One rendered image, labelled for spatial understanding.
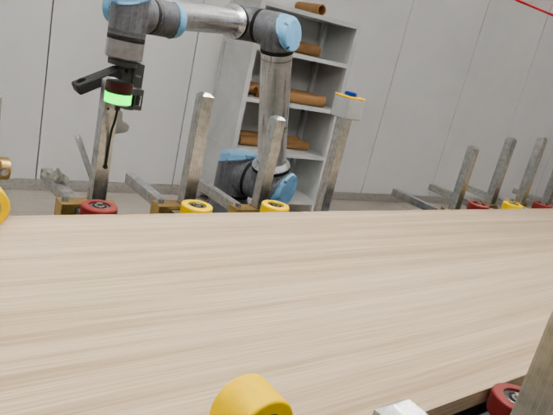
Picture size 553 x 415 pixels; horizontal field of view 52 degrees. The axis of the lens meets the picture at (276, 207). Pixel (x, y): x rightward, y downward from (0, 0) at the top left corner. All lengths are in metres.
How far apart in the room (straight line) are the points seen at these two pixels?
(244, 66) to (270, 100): 2.03
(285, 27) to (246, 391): 1.47
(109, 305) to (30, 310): 0.11
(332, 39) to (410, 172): 1.87
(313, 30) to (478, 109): 2.40
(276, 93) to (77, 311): 1.31
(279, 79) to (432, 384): 1.33
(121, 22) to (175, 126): 2.96
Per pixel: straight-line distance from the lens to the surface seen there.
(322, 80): 4.75
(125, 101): 1.33
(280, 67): 2.00
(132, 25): 1.43
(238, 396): 0.64
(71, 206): 1.41
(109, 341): 0.84
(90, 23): 4.04
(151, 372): 0.78
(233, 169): 2.26
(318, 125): 4.72
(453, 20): 5.89
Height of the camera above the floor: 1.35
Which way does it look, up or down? 17 degrees down
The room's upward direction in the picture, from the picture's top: 13 degrees clockwise
